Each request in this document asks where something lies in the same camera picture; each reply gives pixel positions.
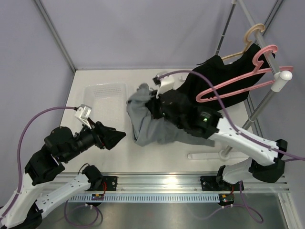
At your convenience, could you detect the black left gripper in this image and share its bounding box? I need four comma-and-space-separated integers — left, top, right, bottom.
62, 117, 126, 162

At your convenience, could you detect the grey shirt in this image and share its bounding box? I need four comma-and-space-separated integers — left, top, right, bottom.
126, 83, 215, 147

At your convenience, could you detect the pink plastic hanger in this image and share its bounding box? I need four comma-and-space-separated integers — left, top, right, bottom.
196, 44, 294, 103

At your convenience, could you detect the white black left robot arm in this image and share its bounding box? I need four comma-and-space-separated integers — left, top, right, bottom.
0, 122, 126, 229

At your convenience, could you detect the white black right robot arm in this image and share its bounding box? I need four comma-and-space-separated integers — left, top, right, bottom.
145, 90, 287, 191

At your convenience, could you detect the black shirt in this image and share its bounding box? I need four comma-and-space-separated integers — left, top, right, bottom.
177, 44, 264, 111

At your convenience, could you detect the white plastic basket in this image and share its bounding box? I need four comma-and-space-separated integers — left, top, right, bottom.
82, 83, 127, 130

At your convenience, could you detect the silver clothes rack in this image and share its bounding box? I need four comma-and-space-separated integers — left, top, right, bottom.
188, 0, 293, 161

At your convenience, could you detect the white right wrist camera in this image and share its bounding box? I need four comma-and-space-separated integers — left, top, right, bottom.
152, 71, 175, 98

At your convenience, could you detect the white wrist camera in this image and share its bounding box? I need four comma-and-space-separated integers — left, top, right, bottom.
152, 71, 175, 98
74, 104, 92, 128

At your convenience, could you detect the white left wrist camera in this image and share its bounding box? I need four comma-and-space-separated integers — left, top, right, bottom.
74, 104, 92, 128

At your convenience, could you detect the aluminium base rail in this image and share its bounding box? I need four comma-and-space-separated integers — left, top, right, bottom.
103, 172, 290, 193

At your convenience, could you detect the white slotted cable duct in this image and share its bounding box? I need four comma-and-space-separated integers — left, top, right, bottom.
69, 193, 220, 203

